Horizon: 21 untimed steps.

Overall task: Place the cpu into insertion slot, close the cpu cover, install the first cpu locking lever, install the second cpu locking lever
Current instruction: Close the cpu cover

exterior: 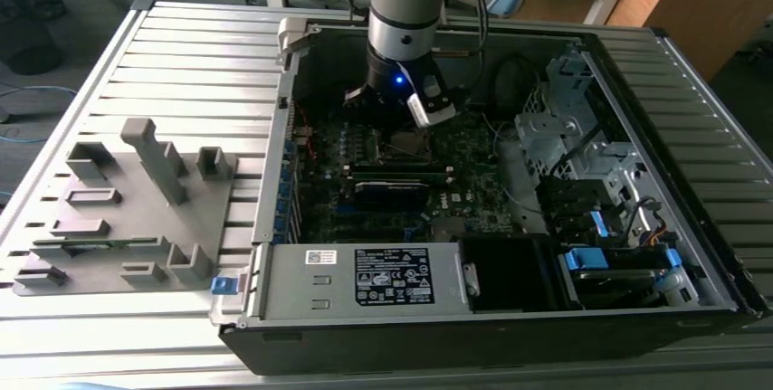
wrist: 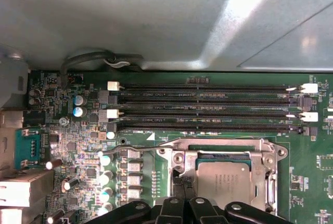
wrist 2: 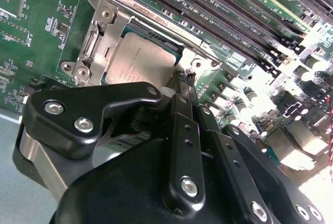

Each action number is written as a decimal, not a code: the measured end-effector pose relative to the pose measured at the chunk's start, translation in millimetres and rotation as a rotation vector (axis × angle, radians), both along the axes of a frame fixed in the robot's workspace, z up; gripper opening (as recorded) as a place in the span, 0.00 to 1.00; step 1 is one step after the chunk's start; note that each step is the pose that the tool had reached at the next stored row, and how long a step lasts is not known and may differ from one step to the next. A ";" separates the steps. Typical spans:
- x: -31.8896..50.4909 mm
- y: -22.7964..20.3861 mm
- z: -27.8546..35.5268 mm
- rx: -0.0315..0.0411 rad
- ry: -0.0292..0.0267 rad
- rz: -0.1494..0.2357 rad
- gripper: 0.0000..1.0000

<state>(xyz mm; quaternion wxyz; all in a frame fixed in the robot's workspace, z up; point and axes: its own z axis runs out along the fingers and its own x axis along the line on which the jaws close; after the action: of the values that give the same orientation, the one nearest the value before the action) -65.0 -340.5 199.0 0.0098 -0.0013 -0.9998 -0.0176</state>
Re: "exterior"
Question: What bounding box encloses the green motherboard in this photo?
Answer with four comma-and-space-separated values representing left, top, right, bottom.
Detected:
286, 107, 536, 245

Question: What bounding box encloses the CPU socket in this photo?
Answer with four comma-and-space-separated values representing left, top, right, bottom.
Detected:
373, 129, 439, 164

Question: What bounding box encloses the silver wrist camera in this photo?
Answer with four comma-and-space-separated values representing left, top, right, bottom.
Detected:
404, 73, 459, 129

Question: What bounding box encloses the black disk cable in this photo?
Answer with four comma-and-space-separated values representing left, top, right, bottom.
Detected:
619, 196, 660, 238

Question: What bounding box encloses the coloured wire bundle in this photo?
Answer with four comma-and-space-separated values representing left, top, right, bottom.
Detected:
642, 225, 678, 251

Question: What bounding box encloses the black graphics card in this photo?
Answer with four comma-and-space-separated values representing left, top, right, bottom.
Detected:
350, 179, 433, 213

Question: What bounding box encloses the black hard disk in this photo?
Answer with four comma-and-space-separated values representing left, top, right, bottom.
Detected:
569, 269, 660, 310

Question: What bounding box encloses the green RAM stick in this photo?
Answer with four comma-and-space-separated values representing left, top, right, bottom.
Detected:
58, 237, 162, 255

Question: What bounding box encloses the blue disk carrier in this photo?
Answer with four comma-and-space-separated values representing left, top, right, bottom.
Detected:
557, 247, 611, 273
660, 247, 687, 294
583, 210, 612, 238

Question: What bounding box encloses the thick black cable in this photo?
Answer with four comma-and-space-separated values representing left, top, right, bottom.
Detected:
487, 52, 541, 113

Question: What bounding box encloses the black bin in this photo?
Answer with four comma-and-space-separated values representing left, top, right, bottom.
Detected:
3, 30, 66, 77

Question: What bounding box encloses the grey power supply unit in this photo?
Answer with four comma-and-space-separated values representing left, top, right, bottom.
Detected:
257, 241, 473, 320

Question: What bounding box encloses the black disk bay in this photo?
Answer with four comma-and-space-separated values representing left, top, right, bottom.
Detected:
533, 176, 627, 235

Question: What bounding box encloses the grey parts rack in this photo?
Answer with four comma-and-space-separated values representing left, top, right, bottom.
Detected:
9, 117, 244, 300

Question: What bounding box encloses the wooden cabinet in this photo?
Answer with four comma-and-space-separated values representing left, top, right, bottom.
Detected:
605, 0, 773, 81

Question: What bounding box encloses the metal socket cover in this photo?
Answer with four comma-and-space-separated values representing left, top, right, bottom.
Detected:
377, 129, 436, 161

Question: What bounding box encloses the silver CPU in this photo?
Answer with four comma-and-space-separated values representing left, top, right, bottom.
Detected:
388, 132, 427, 156

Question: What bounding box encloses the dark chipset heat sink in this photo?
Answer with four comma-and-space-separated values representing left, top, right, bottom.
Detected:
429, 216, 467, 241

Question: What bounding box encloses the blue case latch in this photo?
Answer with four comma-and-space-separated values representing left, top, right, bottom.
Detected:
209, 275, 241, 296

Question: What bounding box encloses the metal drive cage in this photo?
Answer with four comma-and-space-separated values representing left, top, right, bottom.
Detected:
511, 43, 656, 210

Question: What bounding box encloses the blue floor cable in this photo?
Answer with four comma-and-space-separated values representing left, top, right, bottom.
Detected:
0, 84, 79, 145

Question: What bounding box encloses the black PC case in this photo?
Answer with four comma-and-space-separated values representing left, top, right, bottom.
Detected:
208, 16, 773, 377

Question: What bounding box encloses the grey braided wire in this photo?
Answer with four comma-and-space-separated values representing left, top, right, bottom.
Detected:
487, 120, 513, 160

